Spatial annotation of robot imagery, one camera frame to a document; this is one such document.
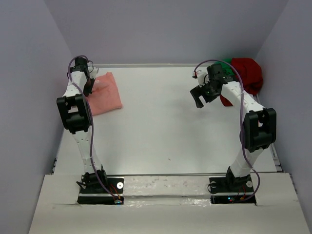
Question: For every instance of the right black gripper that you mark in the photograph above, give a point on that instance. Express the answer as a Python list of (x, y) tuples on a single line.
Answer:
[(196, 92)]

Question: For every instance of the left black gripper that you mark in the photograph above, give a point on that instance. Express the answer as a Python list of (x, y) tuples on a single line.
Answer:
[(87, 91)]

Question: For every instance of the pink t shirt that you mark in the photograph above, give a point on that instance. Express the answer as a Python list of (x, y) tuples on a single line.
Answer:
[(105, 95)]

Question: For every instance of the red t shirt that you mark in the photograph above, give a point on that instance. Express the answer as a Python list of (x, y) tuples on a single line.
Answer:
[(250, 72)]

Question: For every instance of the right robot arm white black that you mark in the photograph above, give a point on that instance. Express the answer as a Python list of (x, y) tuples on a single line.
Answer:
[(257, 123)]

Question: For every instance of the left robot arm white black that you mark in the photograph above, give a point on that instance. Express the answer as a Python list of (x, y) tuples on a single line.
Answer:
[(76, 117)]

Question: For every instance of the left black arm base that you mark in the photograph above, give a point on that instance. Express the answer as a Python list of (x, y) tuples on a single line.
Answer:
[(98, 196)]

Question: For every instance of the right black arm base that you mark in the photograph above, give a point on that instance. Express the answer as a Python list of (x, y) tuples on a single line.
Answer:
[(223, 193)]

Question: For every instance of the green t shirt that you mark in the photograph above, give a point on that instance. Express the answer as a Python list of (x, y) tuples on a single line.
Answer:
[(226, 68)]

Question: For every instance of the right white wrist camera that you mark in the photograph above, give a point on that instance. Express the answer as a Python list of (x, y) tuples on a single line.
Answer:
[(200, 76)]

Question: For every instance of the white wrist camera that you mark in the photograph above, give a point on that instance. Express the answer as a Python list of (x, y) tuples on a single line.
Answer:
[(93, 71), (200, 76)]

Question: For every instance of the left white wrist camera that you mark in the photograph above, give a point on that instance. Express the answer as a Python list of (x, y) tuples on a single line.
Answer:
[(93, 71)]

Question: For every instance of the aluminium back rail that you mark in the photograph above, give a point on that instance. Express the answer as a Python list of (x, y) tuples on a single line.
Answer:
[(147, 65)]

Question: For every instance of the aluminium left side rail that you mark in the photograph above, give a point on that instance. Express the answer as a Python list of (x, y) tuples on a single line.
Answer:
[(54, 166)]

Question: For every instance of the aluminium front rail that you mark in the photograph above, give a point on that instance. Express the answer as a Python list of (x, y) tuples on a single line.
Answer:
[(189, 174)]

